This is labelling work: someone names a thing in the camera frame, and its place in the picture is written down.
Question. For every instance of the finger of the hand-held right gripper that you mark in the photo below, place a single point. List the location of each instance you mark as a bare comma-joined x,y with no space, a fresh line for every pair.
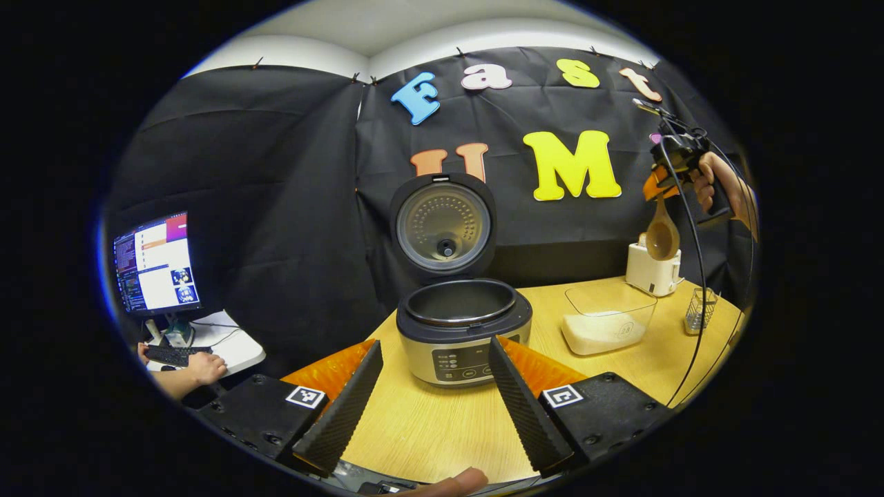
652,186

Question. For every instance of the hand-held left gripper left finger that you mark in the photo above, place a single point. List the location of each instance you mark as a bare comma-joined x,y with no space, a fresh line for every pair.
345,414

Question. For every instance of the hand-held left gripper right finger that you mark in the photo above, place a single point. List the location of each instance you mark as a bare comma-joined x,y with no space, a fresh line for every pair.
525,414

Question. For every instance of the wooden spoon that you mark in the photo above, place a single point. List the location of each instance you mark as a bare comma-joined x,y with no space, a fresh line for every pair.
661,238

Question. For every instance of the silver black rice cooker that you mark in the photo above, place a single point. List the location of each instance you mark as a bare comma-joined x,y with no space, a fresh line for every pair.
456,324

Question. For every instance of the clear plastic rice container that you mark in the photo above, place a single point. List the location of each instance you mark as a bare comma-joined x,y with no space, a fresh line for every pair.
604,331

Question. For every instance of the clear chopstick holder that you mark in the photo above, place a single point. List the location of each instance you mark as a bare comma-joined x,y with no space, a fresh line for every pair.
699,314

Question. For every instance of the white toaster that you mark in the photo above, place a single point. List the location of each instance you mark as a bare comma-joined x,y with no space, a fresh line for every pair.
652,276

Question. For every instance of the white side table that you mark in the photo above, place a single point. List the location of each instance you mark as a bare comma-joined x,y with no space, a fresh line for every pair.
238,348

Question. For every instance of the black keyboard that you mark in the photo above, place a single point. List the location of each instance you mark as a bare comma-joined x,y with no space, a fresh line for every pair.
176,355

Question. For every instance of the monitor stand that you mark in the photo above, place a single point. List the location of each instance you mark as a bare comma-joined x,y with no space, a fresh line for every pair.
178,333

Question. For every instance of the black backdrop cloth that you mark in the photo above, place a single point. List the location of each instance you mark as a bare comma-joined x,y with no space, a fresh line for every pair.
276,207

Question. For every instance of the computer monitor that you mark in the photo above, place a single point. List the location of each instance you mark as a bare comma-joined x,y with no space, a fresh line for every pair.
159,266

